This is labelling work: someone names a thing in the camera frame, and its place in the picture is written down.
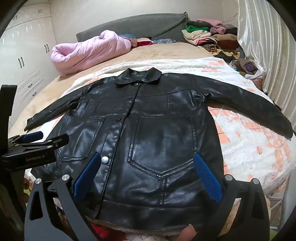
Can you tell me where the grey quilted headboard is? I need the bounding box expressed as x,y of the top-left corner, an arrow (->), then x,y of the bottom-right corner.
76,12 -> 189,43

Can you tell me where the black leather jacket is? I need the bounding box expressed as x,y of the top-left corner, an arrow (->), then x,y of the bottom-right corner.
24,67 -> 294,231

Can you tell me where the white satin curtain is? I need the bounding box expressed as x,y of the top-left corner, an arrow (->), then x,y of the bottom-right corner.
237,0 -> 296,135

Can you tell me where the pile of folded clothes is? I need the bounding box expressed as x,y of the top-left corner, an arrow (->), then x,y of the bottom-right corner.
181,19 -> 242,63

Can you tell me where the person's right hand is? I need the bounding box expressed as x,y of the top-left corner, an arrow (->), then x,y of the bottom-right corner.
179,224 -> 197,241

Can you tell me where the plastic bag of clothes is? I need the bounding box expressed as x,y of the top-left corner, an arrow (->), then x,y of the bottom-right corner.
231,57 -> 264,78

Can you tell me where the bed with beige sheet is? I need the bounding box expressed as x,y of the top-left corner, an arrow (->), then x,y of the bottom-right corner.
9,42 -> 220,139

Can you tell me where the red cloth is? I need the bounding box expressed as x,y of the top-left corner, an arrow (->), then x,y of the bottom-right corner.
136,38 -> 154,47

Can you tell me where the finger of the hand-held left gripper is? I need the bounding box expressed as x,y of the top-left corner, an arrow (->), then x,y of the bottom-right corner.
8,131 -> 44,145
14,134 -> 70,154

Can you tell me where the pink quilt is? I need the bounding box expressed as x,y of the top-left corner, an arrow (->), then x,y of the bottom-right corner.
50,30 -> 138,77

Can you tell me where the thin wall cable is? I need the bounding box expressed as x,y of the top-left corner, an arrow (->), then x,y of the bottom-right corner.
222,13 -> 238,24

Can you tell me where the white orange printed blanket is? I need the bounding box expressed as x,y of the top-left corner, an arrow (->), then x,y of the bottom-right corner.
59,58 -> 293,241

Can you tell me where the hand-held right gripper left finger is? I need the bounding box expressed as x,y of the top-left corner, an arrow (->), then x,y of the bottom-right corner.
24,152 -> 103,241

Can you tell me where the white wardrobe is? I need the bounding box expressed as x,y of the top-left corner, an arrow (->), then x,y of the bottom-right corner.
0,2 -> 58,130

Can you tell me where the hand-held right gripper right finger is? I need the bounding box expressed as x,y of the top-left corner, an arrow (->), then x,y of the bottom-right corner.
193,153 -> 271,241

